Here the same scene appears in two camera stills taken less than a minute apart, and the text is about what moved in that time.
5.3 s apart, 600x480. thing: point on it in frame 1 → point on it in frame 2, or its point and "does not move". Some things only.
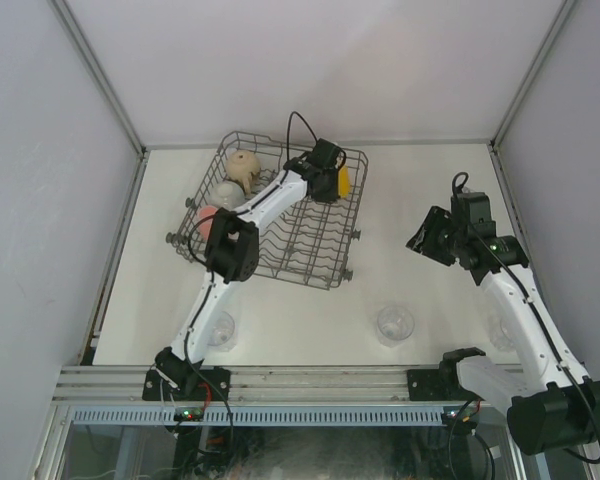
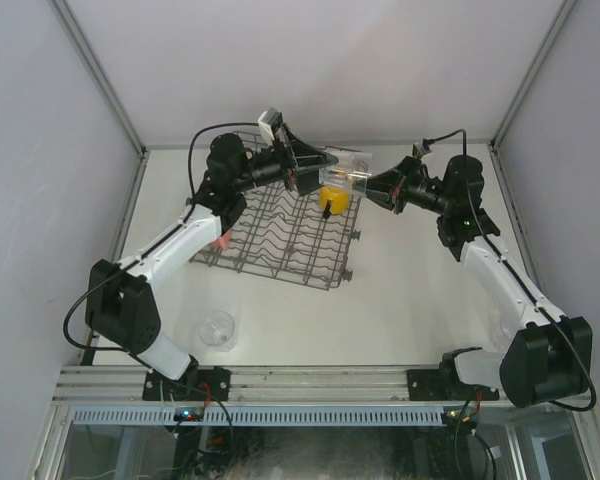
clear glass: x=223 y=334 does not move
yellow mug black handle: x=344 y=187 → x=333 y=200
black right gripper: x=431 y=234 → x=398 y=186
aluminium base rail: x=249 y=385 does not move
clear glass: x=395 y=324 → x=351 y=170
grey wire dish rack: x=306 y=241 does not move
